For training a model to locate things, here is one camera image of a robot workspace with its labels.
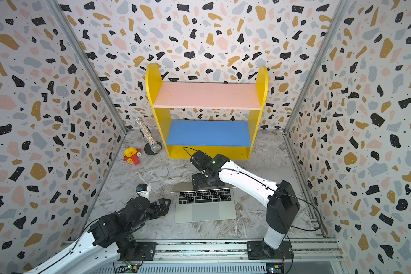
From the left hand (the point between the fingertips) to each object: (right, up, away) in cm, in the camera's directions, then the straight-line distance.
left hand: (166, 203), depth 76 cm
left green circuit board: (-15, -26, -5) cm, 30 cm away
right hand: (+16, +7, +4) cm, 18 cm away
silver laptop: (+15, -5, +12) cm, 20 cm away
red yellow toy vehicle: (-29, +20, +27) cm, 45 cm away
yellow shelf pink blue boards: (+24, +46, +44) cm, 68 cm away
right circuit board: (+47, -26, -5) cm, 54 cm away
